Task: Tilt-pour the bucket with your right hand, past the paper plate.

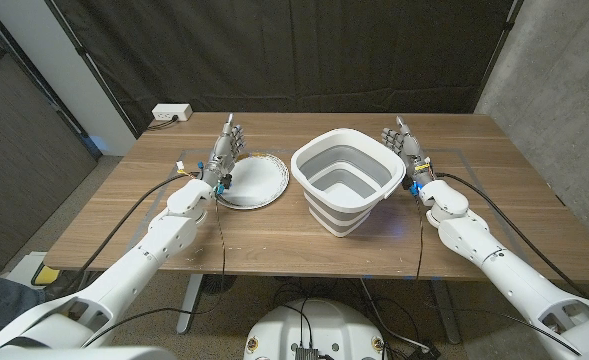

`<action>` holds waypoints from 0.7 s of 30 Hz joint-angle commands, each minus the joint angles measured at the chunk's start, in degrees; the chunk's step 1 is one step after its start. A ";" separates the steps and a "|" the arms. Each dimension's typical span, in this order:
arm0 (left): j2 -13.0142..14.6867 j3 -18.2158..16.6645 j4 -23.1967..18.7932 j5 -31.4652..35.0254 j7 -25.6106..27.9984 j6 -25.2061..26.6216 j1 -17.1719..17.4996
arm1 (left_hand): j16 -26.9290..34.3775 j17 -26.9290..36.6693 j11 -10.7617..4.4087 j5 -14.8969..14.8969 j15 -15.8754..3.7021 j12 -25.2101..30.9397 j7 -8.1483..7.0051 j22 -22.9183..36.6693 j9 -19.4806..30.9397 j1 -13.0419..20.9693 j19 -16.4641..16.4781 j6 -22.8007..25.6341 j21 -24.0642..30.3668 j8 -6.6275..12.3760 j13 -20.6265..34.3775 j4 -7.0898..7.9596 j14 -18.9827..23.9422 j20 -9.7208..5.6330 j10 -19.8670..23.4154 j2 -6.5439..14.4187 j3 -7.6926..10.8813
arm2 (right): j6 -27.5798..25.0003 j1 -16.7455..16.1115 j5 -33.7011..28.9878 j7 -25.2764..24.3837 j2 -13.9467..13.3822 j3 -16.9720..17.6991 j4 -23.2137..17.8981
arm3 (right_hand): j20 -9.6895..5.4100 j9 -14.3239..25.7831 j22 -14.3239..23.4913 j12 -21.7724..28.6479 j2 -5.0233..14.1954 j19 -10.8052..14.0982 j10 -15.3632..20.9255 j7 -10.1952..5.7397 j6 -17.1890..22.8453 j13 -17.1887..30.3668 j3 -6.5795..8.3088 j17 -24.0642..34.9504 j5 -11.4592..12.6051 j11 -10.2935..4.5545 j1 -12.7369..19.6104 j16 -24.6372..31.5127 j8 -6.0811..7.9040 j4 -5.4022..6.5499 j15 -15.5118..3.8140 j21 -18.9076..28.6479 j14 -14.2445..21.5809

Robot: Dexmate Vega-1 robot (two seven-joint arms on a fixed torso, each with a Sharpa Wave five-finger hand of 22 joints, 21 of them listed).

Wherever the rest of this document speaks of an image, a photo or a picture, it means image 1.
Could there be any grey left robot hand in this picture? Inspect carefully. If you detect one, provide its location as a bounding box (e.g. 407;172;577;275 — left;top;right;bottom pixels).
201;112;247;194

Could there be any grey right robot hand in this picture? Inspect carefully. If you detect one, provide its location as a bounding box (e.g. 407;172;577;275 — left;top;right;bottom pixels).
380;115;437;194

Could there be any white grey collapsible bucket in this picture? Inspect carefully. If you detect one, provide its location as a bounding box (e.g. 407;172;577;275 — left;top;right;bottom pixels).
290;127;407;238

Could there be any white paper plate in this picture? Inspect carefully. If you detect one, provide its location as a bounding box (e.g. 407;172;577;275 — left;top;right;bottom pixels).
215;152;291;211

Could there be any white power strip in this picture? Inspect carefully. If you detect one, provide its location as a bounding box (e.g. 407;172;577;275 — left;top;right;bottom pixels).
151;103;194;122

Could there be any dark round floor disc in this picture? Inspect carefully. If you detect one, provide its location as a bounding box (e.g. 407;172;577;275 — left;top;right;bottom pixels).
201;273;238;296

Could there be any black backdrop curtain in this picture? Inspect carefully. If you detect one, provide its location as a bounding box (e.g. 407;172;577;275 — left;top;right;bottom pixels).
48;0;520;137

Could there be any black backdrop stand pole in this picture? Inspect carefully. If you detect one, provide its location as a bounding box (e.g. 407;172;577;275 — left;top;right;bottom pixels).
43;0;140;139
473;0;524;114

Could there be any grey table leg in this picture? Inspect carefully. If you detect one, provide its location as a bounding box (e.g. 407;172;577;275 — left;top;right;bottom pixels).
176;273;205;335
431;279;463;345

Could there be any white robot torso base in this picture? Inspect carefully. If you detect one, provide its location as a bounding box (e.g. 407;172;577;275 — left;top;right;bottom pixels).
243;298;389;360

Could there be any black floor power adapter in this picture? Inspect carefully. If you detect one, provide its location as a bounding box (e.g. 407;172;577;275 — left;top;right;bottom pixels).
407;341;443;360

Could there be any dark wooden door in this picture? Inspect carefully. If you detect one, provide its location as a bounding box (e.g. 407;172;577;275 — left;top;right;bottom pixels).
0;9;100;274

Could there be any yellow floor object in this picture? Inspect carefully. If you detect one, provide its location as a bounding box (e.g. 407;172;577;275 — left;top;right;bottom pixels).
31;263;61;287

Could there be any white robot chest cover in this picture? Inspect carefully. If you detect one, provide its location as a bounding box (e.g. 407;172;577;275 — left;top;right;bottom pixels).
0;344;178;360

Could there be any person leg in jeans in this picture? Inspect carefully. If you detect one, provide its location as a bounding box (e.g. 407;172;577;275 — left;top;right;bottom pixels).
0;267;46;341

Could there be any thin black right arm wire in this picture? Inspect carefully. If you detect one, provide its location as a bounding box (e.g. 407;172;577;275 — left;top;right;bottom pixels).
414;195;425;282

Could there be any thin black arm wire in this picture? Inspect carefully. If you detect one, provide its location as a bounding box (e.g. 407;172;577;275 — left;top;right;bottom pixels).
81;194;228;349
414;195;425;282

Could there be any thin black left arm wire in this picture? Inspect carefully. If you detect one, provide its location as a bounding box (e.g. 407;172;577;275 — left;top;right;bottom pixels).
81;194;228;349

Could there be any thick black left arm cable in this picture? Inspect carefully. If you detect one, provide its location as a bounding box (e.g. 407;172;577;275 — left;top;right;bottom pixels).
63;171;203;291

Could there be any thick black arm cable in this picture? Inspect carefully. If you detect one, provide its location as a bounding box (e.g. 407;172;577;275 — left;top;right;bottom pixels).
63;171;203;291
432;171;589;303

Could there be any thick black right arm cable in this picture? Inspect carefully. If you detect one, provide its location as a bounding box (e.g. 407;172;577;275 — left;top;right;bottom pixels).
432;171;589;303

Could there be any white floor cable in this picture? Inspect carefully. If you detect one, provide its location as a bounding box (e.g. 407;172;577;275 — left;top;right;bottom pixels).
359;278;429;352

